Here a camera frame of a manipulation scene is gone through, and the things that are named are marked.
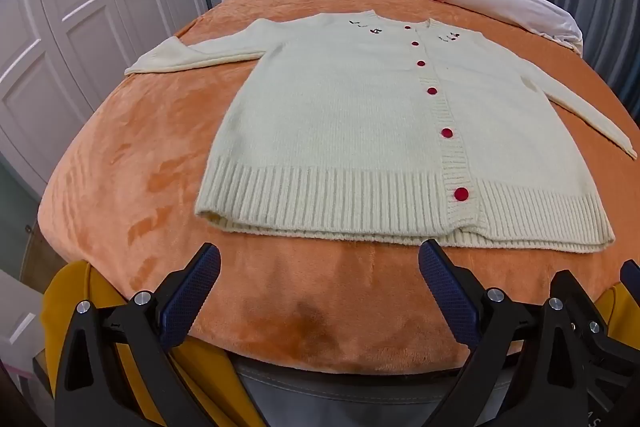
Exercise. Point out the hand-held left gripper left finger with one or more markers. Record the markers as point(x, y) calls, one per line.
point(190, 292)

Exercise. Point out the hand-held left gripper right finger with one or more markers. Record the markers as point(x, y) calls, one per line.
point(447, 292)

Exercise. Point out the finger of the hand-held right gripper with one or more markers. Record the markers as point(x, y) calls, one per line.
point(600, 332)
point(631, 271)

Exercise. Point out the cream knit cardigan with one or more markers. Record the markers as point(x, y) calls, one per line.
point(350, 117)

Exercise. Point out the person's yellow garment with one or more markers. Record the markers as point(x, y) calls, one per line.
point(65, 287)

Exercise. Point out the orange plush blanket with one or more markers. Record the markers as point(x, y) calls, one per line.
point(150, 157)

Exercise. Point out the white storage box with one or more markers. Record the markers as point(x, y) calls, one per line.
point(15, 317)

